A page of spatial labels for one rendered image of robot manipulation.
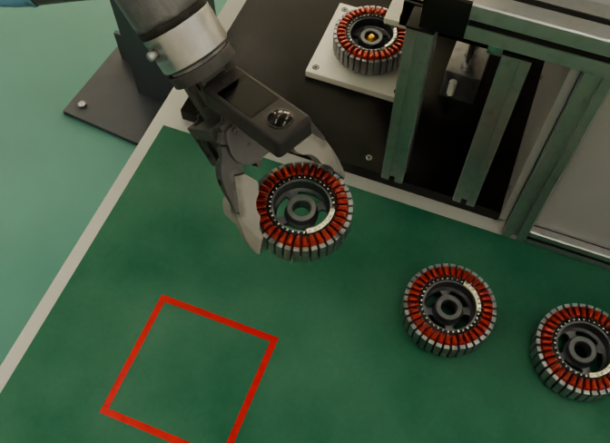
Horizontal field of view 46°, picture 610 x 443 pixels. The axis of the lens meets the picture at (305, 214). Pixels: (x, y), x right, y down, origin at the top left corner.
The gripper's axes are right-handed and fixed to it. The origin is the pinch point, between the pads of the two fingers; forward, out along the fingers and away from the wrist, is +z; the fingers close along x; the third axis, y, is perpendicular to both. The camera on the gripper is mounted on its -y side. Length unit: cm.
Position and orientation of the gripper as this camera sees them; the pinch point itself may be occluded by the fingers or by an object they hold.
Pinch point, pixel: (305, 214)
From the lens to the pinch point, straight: 78.5
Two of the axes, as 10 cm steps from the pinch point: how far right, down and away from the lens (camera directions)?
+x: -7.0, 6.3, -3.3
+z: 4.8, 7.6, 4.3
